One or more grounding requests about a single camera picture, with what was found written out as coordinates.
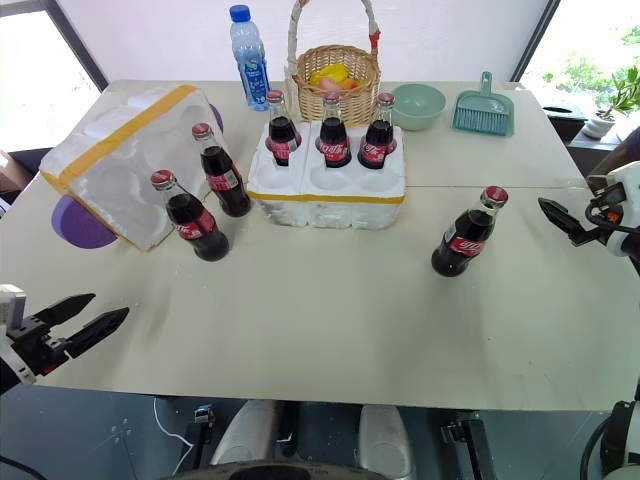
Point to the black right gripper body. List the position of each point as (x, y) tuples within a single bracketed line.
[(606, 197)]

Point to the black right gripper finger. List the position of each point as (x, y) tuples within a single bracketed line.
[(560, 216)]

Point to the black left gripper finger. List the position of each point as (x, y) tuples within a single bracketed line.
[(64, 308), (95, 329)]

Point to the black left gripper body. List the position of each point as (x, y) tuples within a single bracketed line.
[(36, 345)]

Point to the black plant pot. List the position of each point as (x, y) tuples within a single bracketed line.
[(562, 120)]

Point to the glass cola bottle red cap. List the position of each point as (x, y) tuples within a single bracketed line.
[(376, 140), (197, 227), (462, 242), (333, 137), (225, 182), (283, 132)]

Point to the white foam lid yellow tape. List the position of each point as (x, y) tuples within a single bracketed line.
[(120, 165)]

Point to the white foam bottle tray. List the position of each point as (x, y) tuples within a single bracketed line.
[(327, 200)]

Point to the large purple disc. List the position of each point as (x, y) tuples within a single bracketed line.
[(80, 225)]

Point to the potted green plant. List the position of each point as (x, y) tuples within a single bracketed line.
[(607, 112)]

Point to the teal dustpan with brush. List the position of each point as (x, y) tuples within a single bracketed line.
[(482, 112)]

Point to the light green bowl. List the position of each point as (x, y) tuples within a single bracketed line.
[(417, 107)]

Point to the white rounded robot leg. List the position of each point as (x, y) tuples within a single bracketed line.
[(385, 442), (245, 435)]

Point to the dark rounded robot torso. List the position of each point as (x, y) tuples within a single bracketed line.
[(270, 472)]

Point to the orange toy fruit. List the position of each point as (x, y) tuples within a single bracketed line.
[(351, 84)]

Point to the peach toy fruit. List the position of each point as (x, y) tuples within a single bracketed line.
[(329, 84)]

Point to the yellow toy fruit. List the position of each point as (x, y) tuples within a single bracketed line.
[(327, 74)]

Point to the blue plastic water bottle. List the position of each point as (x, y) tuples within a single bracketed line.
[(250, 65)]

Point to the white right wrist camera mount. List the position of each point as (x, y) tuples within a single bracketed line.
[(627, 175)]

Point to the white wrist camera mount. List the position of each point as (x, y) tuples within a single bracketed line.
[(11, 305), (627, 175)]

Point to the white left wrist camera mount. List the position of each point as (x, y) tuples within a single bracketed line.
[(11, 305)]

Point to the black table frame bracket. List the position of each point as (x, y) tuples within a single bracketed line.
[(465, 445), (201, 430)]

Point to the black window frame bar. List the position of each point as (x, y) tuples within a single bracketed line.
[(537, 37), (75, 45)]

